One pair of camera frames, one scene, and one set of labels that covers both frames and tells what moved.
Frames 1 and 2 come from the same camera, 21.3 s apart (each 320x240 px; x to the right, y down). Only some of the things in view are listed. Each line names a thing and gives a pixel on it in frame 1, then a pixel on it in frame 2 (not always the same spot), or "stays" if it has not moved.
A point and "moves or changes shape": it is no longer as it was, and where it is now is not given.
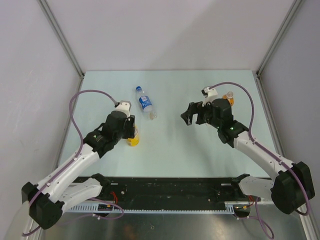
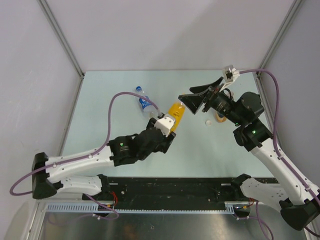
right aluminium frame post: (257, 74) stays
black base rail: (168, 191) stays
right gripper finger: (187, 116) -> (194, 102)
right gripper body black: (205, 114) -> (217, 100)
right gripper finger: (193, 106) -> (196, 89)
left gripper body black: (128, 128) -> (164, 145)
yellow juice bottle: (134, 141) moves or changes shape
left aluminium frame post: (64, 42) stays
